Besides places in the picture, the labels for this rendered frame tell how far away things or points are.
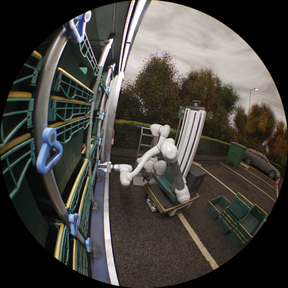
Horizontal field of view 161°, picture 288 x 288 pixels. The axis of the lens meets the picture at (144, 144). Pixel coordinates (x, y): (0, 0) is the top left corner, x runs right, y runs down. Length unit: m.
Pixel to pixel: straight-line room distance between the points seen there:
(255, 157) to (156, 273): 10.54
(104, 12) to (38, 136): 0.82
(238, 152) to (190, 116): 5.50
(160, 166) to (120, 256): 1.46
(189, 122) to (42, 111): 1.53
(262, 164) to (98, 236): 10.85
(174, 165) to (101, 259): 0.99
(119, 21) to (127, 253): 2.22
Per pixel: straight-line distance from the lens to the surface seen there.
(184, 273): 1.70
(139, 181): 2.46
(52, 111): 0.25
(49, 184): 0.28
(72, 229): 0.40
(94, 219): 0.98
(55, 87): 0.26
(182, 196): 1.20
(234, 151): 6.72
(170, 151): 0.84
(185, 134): 1.56
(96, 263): 0.87
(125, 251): 1.54
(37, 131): 0.22
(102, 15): 0.91
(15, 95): 0.18
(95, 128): 1.17
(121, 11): 0.84
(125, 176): 1.08
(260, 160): 10.85
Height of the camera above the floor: 1.50
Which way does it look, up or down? 16 degrees down
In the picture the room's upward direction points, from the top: 12 degrees clockwise
